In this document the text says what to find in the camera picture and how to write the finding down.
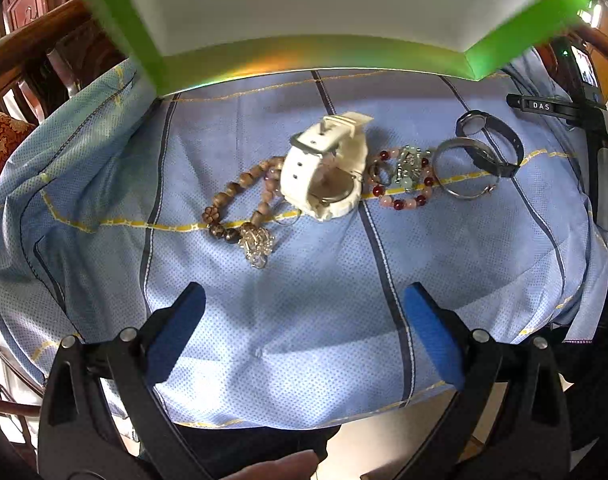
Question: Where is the black wrist watch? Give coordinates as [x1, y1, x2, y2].
[455, 110, 526, 178]

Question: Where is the orange red patterned cushion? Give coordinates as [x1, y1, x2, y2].
[0, 110, 37, 196]

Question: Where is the silver bangle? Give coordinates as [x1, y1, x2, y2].
[431, 137, 502, 202]

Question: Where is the white wrist watch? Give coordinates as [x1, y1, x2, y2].
[280, 111, 375, 223]

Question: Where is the crystal brooch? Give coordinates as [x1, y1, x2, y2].
[238, 223, 277, 270]

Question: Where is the green cardboard box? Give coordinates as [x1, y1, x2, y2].
[76, 0, 592, 98]

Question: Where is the dark wooden armchair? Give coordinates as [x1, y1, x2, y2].
[0, 0, 608, 461]

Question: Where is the wooden bead bracelet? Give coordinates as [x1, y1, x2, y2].
[202, 157, 287, 247]

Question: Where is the pale green beaded pendant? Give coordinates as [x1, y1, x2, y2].
[395, 145, 427, 191]

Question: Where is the blue checked cloth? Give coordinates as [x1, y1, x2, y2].
[0, 47, 608, 428]

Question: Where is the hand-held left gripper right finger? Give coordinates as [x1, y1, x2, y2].
[403, 282, 574, 480]

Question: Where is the red bead bracelet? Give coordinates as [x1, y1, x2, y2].
[366, 146, 437, 211]

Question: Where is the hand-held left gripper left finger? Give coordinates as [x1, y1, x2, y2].
[36, 281, 219, 480]

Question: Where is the gold ring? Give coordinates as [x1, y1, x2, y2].
[366, 160, 392, 186]

